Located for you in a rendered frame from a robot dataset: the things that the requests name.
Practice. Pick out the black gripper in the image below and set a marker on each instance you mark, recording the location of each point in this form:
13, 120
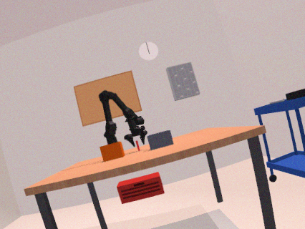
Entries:
129, 137

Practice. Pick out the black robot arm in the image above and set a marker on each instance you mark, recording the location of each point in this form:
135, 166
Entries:
131, 117

